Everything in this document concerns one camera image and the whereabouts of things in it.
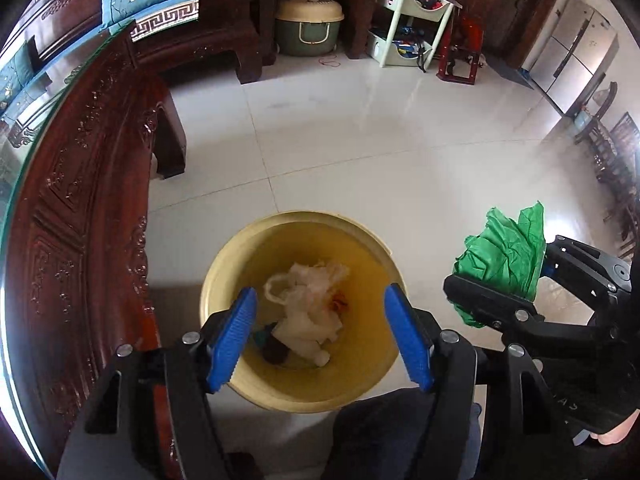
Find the green paper ball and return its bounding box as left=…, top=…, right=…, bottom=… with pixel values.
left=452, top=202, right=547, bottom=302

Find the clear plastic bag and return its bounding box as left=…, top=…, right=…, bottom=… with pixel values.
left=264, top=262, right=350, bottom=344

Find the teal paper ball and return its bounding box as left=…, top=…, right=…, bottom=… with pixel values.
left=252, top=323, right=276, bottom=349

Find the white plastic milk bottle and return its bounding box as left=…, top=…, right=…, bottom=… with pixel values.
left=272, top=318, right=331, bottom=367

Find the orange paper ball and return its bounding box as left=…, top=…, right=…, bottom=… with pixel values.
left=329, top=292, right=349, bottom=315

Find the yellow plastic trash bucket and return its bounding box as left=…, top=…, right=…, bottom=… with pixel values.
left=200, top=210, right=405, bottom=414

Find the person's right hand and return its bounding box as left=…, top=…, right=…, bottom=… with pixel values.
left=590, top=408, right=640, bottom=445

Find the silver refrigerator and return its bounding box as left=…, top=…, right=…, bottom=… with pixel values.
left=528, top=0, right=620, bottom=117

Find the red small stool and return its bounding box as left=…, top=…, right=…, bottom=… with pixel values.
left=437, top=9, right=484, bottom=86

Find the white toy storage shelf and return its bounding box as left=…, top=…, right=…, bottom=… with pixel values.
left=366, top=0, right=454, bottom=72

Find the blue embroidered cushion left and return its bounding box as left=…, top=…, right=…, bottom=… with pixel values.
left=0, top=44, right=34, bottom=113

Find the dark wooden carved sofa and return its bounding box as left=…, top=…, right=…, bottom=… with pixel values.
left=0, top=0, right=264, bottom=86

